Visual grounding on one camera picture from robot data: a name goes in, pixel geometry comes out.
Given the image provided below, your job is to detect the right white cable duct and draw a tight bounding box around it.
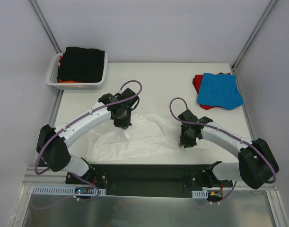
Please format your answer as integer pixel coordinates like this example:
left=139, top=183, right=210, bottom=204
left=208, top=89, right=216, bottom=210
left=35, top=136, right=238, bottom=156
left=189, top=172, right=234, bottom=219
left=192, top=190, right=208, bottom=199

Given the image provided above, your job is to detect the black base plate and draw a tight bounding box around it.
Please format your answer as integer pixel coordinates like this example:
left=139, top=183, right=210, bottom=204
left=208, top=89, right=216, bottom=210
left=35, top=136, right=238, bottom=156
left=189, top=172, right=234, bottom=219
left=65, top=163, right=233, bottom=199

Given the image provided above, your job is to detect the aluminium rail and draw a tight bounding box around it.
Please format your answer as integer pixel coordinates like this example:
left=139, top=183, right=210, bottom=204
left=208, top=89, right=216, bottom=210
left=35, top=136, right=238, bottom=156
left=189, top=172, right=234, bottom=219
left=23, top=167, right=279, bottom=191

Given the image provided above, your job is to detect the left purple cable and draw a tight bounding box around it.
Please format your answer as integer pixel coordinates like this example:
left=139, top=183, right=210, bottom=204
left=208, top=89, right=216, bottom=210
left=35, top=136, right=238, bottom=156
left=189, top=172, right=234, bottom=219
left=30, top=80, right=143, bottom=210

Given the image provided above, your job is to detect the white cable duct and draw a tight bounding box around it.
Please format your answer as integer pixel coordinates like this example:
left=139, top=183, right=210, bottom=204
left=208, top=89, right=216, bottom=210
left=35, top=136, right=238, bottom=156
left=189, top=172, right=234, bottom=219
left=32, top=186, right=98, bottom=196
left=192, top=190, right=208, bottom=199

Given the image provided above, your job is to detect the white plastic basket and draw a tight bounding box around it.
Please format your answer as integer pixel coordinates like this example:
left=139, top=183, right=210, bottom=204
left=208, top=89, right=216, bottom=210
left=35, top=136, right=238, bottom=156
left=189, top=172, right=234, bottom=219
left=46, top=52, right=108, bottom=90

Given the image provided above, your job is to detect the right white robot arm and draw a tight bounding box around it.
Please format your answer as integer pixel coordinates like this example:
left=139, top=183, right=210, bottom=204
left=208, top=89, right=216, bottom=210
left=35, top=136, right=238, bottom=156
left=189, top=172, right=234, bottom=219
left=178, top=109, right=280, bottom=189

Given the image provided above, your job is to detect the black t shirt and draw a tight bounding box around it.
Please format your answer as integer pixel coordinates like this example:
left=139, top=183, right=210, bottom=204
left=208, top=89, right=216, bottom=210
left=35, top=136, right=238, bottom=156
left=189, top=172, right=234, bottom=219
left=57, top=46, right=105, bottom=83

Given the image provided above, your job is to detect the white t shirt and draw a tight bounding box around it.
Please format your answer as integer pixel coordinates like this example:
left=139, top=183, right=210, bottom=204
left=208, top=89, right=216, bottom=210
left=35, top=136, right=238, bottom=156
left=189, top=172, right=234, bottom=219
left=85, top=113, right=211, bottom=162

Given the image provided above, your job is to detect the blue t shirt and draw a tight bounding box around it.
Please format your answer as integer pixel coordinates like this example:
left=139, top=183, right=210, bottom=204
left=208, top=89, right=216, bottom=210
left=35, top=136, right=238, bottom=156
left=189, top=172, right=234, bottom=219
left=196, top=72, right=244, bottom=110

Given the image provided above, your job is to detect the left white cable duct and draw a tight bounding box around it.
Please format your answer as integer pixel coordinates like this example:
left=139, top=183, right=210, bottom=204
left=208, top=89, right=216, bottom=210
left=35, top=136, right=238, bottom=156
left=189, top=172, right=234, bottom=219
left=32, top=186, right=98, bottom=196

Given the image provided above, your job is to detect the pink t shirt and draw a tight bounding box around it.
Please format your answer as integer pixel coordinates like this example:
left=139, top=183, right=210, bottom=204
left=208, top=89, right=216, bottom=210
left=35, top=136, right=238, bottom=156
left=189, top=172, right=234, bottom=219
left=57, top=55, right=63, bottom=67

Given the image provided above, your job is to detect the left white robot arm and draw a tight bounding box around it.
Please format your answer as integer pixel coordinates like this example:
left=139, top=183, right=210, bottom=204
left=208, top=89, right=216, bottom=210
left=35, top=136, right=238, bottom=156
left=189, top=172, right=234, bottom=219
left=36, top=88, right=140, bottom=184

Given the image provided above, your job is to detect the red t shirt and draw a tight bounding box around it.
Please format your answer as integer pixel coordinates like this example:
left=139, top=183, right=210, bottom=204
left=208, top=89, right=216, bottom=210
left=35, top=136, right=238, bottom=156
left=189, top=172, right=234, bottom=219
left=192, top=72, right=232, bottom=111

